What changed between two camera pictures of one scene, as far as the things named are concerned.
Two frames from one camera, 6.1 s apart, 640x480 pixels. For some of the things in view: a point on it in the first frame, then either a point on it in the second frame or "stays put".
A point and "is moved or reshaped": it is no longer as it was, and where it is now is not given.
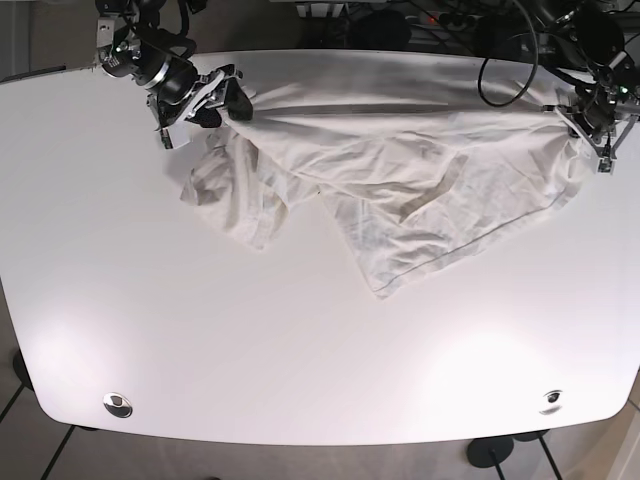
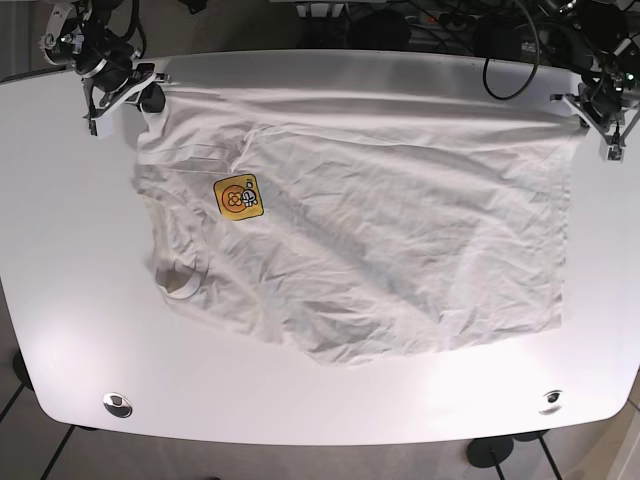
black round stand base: (478, 450) stays put
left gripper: (180, 93) → (112, 72)
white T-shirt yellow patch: (424, 156) is moved or reshaped
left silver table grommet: (118, 405) stays put
